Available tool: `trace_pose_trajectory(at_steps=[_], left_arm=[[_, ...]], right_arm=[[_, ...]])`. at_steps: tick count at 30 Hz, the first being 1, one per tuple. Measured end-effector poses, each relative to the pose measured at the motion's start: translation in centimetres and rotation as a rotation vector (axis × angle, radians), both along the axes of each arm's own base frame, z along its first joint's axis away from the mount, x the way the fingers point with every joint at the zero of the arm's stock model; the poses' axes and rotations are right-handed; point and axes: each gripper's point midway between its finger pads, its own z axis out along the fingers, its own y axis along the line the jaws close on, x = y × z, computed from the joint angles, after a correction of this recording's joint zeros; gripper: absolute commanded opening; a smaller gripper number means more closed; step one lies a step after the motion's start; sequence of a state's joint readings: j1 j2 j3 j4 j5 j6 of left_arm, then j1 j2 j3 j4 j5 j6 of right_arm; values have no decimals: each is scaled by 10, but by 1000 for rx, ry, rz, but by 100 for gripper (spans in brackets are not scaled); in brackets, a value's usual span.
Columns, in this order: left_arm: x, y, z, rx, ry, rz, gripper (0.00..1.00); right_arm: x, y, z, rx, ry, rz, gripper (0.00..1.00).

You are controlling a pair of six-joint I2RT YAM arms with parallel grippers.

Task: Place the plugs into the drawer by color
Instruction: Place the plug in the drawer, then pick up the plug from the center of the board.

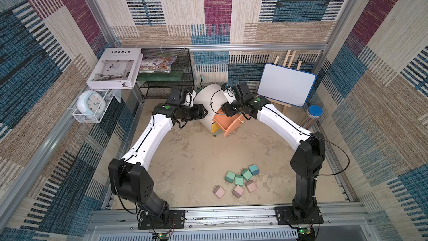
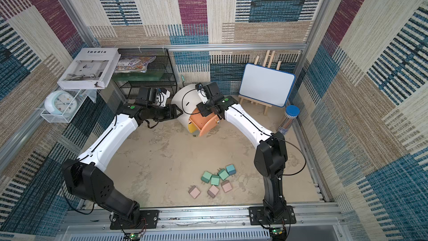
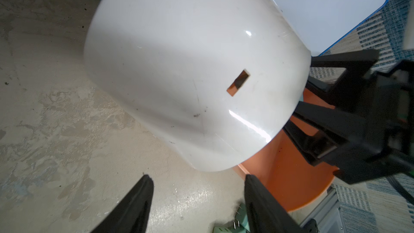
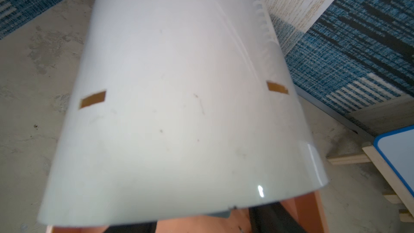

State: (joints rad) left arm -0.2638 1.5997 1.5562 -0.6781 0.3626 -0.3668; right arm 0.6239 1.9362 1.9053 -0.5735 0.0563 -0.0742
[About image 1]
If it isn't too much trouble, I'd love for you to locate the pink top drawer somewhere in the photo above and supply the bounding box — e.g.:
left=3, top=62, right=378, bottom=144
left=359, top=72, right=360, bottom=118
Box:
left=212, top=112, right=245, bottom=137

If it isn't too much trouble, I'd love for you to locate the white round drawer cabinet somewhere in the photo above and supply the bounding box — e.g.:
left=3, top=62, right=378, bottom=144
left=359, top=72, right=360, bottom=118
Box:
left=194, top=84, right=227, bottom=132

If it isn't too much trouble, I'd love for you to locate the yellow drawer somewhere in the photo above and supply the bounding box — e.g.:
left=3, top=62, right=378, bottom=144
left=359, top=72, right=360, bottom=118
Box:
left=211, top=122, right=220, bottom=133

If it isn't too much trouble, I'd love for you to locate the blue plug cube three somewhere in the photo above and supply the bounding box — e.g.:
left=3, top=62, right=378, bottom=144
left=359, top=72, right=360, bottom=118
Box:
left=248, top=164, right=260, bottom=176

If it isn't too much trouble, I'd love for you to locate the green plug cube one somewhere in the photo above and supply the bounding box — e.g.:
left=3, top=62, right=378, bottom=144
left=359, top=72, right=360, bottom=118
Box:
left=241, top=168, right=253, bottom=181

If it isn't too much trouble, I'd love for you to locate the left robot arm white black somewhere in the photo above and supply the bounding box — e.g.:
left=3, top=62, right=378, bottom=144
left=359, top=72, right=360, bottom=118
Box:
left=108, top=103, right=208, bottom=230

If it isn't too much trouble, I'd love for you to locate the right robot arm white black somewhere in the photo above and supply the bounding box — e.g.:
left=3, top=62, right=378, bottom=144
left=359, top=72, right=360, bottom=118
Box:
left=221, top=82, right=325, bottom=225

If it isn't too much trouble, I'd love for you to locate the white board on easel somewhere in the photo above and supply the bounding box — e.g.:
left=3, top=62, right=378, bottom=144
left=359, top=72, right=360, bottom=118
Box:
left=257, top=64, right=317, bottom=107

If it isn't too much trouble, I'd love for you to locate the colourful snack bag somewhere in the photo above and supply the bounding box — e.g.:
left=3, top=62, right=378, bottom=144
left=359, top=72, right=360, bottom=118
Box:
left=139, top=56, right=177, bottom=73

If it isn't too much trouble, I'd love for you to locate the blue lid pencil canister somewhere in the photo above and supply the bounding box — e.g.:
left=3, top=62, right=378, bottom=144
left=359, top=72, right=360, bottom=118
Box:
left=301, top=105, right=324, bottom=129

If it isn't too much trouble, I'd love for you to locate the green plug cube two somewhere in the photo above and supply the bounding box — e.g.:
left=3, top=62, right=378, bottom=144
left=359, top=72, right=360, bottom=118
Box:
left=225, top=171, right=236, bottom=184

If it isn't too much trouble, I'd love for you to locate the green plug cube three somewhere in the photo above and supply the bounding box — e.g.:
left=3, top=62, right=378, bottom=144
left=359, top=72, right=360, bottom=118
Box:
left=235, top=175, right=244, bottom=186

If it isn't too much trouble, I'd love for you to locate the pink plug cube right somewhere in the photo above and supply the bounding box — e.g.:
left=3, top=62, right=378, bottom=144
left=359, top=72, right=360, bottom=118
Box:
left=245, top=180, right=257, bottom=193

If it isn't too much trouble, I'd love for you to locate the pink plug cube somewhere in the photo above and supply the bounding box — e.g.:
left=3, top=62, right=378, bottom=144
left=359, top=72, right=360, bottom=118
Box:
left=233, top=185, right=245, bottom=198
left=245, top=180, right=257, bottom=193
left=214, top=186, right=226, bottom=199

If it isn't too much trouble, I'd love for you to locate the white magazine book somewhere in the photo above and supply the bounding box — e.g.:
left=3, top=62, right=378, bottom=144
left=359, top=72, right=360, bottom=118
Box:
left=86, top=48, right=143, bottom=90

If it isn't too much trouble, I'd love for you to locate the pink plug cube left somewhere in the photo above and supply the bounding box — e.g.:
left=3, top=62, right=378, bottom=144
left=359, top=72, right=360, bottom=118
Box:
left=214, top=186, right=226, bottom=199

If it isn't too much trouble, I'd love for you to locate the pink plug cube middle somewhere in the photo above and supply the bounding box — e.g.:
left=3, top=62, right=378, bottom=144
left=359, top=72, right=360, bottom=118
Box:
left=233, top=185, right=245, bottom=198

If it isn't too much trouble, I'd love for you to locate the white alarm clock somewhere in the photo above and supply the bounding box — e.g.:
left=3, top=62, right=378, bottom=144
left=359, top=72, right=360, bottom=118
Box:
left=77, top=90, right=107, bottom=116

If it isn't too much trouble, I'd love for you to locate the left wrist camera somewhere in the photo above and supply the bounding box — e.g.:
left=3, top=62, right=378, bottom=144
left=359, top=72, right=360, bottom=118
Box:
left=166, top=87, right=196, bottom=107

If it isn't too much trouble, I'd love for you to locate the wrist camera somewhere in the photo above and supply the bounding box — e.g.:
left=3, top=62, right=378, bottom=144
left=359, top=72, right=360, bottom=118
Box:
left=166, top=87, right=196, bottom=107
left=221, top=83, right=236, bottom=104

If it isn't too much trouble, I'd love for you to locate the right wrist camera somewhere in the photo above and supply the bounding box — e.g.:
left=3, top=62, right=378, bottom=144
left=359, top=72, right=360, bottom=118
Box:
left=221, top=83, right=236, bottom=104

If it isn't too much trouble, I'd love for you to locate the black wire shelf rack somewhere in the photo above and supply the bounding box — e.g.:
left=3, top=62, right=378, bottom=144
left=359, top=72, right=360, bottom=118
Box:
left=137, top=48, right=195, bottom=99

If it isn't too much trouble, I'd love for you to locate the white wire basket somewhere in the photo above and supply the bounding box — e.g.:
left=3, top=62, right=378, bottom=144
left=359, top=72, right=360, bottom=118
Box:
left=72, top=90, right=113, bottom=123

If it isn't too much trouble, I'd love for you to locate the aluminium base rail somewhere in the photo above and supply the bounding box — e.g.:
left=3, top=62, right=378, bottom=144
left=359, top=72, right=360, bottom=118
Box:
left=84, top=203, right=380, bottom=241

